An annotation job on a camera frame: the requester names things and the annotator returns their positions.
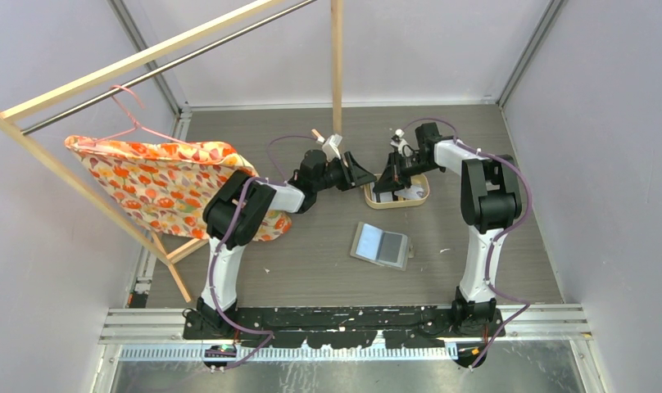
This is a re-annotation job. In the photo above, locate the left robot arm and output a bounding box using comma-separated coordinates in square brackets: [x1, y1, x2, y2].
[193, 149, 377, 339]

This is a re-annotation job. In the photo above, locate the metal rack rod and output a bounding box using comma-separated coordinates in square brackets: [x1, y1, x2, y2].
[2, 0, 315, 136]

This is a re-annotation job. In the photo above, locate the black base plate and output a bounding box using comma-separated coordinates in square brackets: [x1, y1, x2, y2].
[181, 305, 505, 350]

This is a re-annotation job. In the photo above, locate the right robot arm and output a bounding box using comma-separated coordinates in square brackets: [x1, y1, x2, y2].
[373, 123, 522, 336]

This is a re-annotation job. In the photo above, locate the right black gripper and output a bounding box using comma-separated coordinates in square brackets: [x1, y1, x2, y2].
[374, 150, 441, 195]

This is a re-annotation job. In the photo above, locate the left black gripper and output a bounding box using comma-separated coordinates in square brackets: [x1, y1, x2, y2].
[314, 152, 376, 193]

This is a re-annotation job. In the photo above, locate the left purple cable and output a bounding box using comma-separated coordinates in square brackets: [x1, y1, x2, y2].
[206, 134, 321, 370]

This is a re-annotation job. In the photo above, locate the oval wooden tray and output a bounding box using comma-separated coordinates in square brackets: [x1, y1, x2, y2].
[362, 174, 430, 210]

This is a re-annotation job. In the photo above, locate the wooden clothes rack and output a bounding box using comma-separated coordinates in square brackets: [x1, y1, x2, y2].
[0, 0, 345, 304]

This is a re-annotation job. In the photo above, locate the floral orange cloth bag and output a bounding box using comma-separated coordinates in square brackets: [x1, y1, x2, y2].
[65, 135, 293, 242]

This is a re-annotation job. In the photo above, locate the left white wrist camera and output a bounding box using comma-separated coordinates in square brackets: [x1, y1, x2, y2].
[321, 133, 342, 162]

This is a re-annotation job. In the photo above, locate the white credit card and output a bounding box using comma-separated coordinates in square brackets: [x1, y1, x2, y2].
[394, 184, 427, 200]

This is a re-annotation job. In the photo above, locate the aluminium frame rail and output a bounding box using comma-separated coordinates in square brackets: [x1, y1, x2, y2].
[99, 304, 592, 364]

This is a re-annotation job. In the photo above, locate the pink wire hanger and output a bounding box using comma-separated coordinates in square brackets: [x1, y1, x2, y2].
[95, 84, 184, 143]

